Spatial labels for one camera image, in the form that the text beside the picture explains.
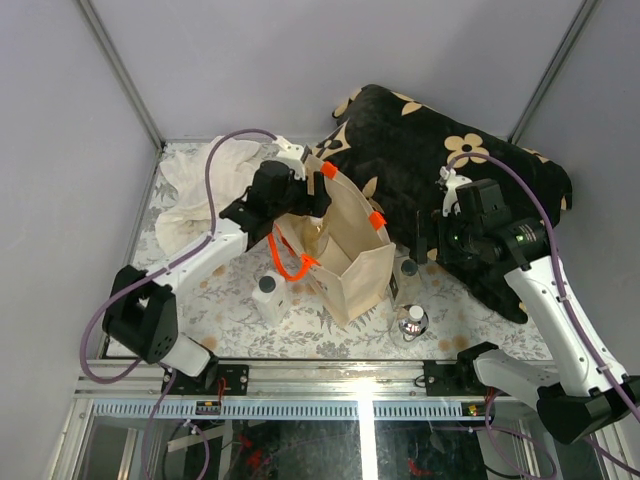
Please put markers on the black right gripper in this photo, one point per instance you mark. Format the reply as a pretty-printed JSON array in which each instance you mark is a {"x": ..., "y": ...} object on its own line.
[{"x": 443, "y": 251}]

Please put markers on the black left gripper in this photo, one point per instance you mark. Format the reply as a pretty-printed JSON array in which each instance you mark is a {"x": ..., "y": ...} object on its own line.
[{"x": 315, "y": 204}]

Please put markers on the clear bottle yellow liquid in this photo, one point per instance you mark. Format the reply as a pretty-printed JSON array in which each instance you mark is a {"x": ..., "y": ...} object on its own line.
[{"x": 315, "y": 236}]

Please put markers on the clear square bottle black cap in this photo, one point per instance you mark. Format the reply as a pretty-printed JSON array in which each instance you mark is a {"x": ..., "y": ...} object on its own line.
[{"x": 405, "y": 283}]

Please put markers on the beige canvas bag orange handles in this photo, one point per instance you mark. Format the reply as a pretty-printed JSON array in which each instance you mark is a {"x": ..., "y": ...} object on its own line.
[{"x": 352, "y": 273}]

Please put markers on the round silver bottle white cap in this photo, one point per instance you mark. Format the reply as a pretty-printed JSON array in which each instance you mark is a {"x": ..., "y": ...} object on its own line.
[{"x": 412, "y": 322}]

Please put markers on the white bottle black cap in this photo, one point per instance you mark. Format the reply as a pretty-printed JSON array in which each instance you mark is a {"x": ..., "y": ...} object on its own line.
[{"x": 272, "y": 299}]

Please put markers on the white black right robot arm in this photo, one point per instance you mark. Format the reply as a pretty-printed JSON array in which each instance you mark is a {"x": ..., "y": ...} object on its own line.
[{"x": 590, "y": 388}]

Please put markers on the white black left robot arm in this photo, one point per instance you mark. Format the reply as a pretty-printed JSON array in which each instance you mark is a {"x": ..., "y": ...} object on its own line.
[{"x": 142, "y": 311}]

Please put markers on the black floral plush blanket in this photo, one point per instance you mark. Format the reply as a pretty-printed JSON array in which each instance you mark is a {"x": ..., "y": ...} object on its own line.
[{"x": 392, "y": 147}]

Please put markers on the floral patterned tablecloth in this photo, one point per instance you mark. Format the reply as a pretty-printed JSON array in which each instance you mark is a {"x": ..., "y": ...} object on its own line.
[{"x": 221, "y": 313}]

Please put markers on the white crumpled cloth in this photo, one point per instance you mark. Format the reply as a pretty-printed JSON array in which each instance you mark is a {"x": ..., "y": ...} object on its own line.
[{"x": 231, "y": 171}]

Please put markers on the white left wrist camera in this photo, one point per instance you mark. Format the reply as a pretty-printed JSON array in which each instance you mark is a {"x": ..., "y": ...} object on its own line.
[{"x": 292, "y": 155}]

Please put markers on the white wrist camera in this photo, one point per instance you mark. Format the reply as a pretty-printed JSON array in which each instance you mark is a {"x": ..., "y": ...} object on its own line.
[
  {"x": 449, "y": 181},
  {"x": 292, "y": 155}
]

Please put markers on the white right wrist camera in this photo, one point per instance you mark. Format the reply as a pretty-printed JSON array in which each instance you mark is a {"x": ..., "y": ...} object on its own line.
[{"x": 449, "y": 181}]

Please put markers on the aluminium frame rail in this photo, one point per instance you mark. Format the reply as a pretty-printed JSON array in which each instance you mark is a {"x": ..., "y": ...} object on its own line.
[{"x": 295, "y": 389}]

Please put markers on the right aluminium corner post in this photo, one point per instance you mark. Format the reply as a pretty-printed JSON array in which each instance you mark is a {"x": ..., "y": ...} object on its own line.
[{"x": 569, "y": 40}]

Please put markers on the aluminium corner post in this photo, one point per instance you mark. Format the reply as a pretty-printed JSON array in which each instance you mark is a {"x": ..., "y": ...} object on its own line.
[
  {"x": 569, "y": 40},
  {"x": 105, "y": 44}
]

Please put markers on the left aluminium corner post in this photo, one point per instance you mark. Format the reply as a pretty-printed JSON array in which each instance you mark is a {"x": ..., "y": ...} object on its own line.
[{"x": 105, "y": 44}]

